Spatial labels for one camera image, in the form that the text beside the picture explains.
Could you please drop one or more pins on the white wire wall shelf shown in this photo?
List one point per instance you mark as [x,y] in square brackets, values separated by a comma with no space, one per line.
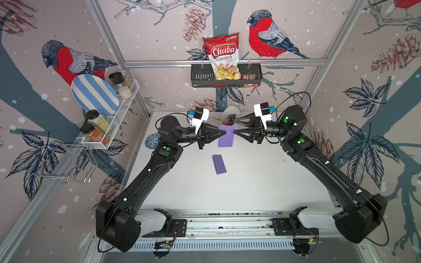
[114,121]

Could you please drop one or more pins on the red handled tool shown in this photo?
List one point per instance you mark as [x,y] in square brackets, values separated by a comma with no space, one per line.
[220,122]

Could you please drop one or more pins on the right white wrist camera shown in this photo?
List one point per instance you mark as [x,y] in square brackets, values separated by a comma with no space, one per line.
[264,111]

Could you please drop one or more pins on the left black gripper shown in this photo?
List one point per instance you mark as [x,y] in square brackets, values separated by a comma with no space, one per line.
[214,133]

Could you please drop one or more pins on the blue patterned bowl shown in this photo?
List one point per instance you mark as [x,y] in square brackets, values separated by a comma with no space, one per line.
[152,141]

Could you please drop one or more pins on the small seed spice jar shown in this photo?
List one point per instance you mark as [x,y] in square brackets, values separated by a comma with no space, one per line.
[128,80]

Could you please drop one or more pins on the orange sauce jar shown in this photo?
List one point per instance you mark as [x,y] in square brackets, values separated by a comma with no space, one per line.
[95,135]

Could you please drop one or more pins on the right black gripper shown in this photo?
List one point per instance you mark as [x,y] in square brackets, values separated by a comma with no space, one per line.
[251,123]

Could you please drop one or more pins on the white utensil cup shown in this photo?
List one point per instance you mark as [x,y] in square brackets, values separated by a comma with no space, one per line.
[229,115]

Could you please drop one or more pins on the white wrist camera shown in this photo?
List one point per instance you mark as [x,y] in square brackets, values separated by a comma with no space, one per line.
[198,117]
[264,111]

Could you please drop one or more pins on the green sauce jar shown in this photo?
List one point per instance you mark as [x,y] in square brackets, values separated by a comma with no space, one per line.
[99,121]

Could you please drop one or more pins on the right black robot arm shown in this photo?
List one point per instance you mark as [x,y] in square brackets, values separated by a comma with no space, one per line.
[360,211]

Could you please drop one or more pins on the red Chuba chips bag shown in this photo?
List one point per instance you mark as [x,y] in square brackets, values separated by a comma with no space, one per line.
[223,54]

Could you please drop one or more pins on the black hanging wire basket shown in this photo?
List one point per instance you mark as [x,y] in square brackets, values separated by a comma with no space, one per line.
[202,76]

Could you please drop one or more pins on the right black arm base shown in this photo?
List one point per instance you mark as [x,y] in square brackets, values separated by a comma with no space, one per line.
[291,226]

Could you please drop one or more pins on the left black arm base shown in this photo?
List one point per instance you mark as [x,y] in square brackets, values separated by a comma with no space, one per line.
[160,223]

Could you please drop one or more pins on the blue white striped plate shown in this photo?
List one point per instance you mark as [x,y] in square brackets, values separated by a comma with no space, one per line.
[93,93]

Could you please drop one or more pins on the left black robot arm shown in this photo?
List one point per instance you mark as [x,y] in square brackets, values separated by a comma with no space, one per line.
[118,222]

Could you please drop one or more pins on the black lid spice grinder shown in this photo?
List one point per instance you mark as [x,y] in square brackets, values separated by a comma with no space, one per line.
[122,89]

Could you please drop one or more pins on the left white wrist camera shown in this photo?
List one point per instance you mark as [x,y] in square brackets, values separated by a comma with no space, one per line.
[198,117]

